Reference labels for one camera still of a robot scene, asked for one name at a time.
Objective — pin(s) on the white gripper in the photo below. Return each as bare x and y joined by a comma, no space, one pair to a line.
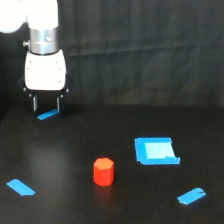
46,73

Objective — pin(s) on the red hexagonal block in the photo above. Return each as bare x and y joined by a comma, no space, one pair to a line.
103,171

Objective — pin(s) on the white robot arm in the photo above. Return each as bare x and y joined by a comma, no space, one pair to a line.
42,19

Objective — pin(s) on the blue tape strip back left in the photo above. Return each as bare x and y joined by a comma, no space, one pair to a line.
47,114

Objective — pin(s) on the blue tape strip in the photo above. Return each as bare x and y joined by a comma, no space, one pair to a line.
191,196
47,114
20,188

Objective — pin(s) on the blue tape strip front left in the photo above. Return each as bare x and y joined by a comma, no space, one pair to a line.
20,188

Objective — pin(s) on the blue tape square marker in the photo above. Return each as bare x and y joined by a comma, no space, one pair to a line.
155,151

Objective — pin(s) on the blue tape strip front right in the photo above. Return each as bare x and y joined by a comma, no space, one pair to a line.
191,196

